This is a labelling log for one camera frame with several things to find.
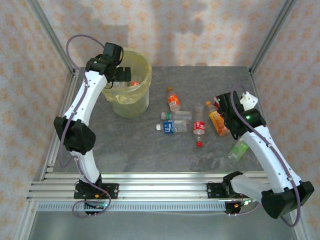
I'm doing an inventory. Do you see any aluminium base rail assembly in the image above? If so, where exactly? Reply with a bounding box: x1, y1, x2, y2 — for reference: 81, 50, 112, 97
27, 171, 276, 201

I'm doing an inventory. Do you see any slotted grey cable duct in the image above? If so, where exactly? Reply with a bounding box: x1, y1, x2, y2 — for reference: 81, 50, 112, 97
37, 201, 227, 212

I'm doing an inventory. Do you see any orange juice plastic bottle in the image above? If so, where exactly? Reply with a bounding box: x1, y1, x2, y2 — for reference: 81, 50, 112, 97
205, 100, 231, 137

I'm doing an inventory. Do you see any small blue label white-cap bottle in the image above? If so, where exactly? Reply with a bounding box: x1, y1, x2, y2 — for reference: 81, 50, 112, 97
155, 119, 189, 135

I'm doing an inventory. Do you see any green label plastic bottle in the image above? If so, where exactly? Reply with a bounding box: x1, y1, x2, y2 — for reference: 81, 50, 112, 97
226, 138, 250, 161

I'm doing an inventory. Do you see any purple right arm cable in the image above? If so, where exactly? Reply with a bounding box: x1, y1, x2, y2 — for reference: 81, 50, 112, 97
227, 84, 302, 228

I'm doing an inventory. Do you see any yellow-lined trash bin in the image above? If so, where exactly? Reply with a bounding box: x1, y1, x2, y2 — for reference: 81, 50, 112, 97
101, 49, 153, 120

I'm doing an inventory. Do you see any clear bottle with green label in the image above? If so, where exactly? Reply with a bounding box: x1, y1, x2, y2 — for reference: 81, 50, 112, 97
160, 109, 193, 122

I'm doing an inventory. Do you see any aluminium frame post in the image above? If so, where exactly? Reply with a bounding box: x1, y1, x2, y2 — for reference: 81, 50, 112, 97
248, 0, 298, 76
26, 0, 77, 76

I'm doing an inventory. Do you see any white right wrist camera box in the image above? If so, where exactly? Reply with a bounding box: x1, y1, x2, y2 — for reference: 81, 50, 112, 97
239, 91, 259, 111

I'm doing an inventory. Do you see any aluminium front frame leg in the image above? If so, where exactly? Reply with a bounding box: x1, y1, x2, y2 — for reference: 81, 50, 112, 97
291, 214, 313, 240
13, 201, 38, 240

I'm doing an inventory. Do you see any red label red-cap bottle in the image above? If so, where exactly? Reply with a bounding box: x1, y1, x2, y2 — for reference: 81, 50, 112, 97
192, 104, 207, 148

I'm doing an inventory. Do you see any small green LED circuit board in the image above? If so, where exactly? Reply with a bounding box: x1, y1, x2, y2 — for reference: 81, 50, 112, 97
84, 201, 109, 210
233, 199, 256, 208

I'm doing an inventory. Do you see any orange label plastic bottle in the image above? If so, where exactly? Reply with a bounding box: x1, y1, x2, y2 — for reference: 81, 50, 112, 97
166, 86, 181, 113

